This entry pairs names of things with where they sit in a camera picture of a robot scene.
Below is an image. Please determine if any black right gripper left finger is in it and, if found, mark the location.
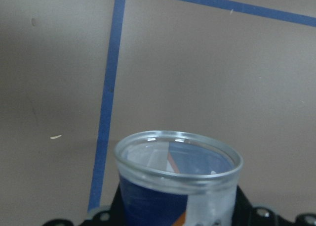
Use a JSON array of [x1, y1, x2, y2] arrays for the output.
[[43, 182, 126, 226]]

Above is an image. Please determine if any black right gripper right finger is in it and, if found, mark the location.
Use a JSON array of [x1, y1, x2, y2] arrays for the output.
[[232, 186, 316, 226]]

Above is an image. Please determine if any clear tennis ball can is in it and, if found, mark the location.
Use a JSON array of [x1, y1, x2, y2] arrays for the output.
[[115, 131, 243, 226]]

